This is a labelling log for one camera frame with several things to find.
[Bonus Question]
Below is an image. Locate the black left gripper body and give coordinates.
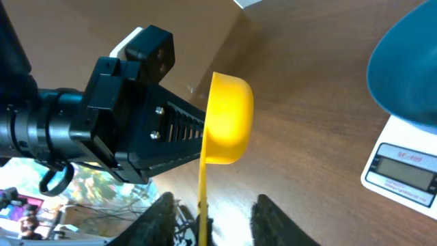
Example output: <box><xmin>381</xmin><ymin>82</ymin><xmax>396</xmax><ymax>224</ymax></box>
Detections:
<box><xmin>70</xmin><ymin>57</ymin><xmax>158</xmax><ymax>184</ymax></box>

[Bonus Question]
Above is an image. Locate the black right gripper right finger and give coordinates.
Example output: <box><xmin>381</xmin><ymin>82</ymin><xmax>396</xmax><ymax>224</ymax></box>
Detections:
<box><xmin>250</xmin><ymin>194</ymin><xmax>320</xmax><ymax>246</ymax></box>

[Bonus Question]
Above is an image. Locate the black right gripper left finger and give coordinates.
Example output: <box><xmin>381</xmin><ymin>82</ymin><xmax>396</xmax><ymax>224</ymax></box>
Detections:
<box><xmin>107</xmin><ymin>192</ymin><xmax>175</xmax><ymax>246</ymax></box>

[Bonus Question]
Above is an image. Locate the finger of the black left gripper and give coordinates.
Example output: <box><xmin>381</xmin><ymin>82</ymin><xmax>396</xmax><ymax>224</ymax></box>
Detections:
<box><xmin>136</xmin><ymin>85</ymin><xmax>206</xmax><ymax>177</ymax></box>

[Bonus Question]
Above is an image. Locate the yellow plastic measuring scoop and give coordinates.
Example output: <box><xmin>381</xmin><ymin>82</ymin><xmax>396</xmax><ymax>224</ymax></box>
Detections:
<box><xmin>197</xmin><ymin>72</ymin><xmax>254</xmax><ymax>246</ymax></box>

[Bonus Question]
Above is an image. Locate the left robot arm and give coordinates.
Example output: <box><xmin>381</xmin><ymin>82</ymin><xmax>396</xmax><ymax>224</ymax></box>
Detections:
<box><xmin>1</xmin><ymin>12</ymin><xmax>206</xmax><ymax>184</ymax></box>

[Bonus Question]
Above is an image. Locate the white digital kitchen scale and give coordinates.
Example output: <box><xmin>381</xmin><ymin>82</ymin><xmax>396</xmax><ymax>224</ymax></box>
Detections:
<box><xmin>361</xmin><ymin>115</ymin><xmax>436</xmax><ymax>219</ymax></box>

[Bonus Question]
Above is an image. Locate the teal blue bowl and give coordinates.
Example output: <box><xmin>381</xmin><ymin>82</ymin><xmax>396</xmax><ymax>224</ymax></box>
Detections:
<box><xmin>367</xmin><ymin>0</ymin><xmax>436</xmax><ymax>127</ymax></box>

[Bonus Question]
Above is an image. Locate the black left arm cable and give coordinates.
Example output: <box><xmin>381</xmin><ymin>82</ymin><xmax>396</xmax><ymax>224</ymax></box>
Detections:
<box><xmin>38</xmin><ymin>162</ymin><xmax>75</xmax><ymax>197</ymax></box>

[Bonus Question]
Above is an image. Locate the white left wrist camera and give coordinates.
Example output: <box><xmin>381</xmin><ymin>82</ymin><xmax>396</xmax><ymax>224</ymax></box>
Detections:
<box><xmin>109</xmin><ymin>25</ymin><xmax>175</xmax><ymax>84</ymax></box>

